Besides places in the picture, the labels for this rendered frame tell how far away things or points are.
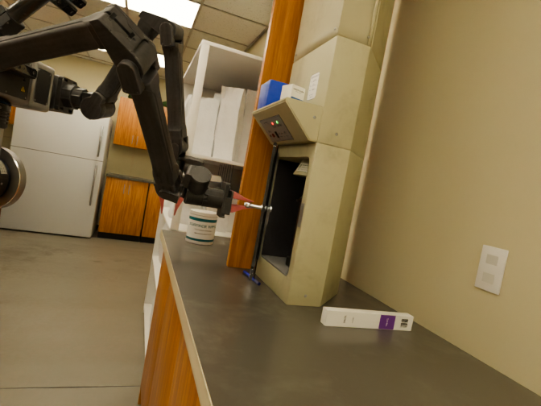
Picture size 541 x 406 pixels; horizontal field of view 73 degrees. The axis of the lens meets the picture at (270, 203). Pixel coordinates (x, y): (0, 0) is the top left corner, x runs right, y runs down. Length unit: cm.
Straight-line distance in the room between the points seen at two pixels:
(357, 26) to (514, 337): 89
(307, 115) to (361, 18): 32
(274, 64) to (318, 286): 80
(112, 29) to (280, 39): 78
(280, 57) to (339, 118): 45
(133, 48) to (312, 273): 73
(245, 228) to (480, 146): 81
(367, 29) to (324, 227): 58
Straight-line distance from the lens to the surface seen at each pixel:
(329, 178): 107
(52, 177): 594
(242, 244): 139
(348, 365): 83
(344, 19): 115
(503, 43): 128
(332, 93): 109
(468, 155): 122
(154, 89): 88
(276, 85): 123
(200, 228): 170
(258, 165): 137
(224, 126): 228
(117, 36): 82
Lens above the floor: 127
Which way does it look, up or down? 3 degrees down
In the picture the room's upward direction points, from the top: 10 degrees clockwise
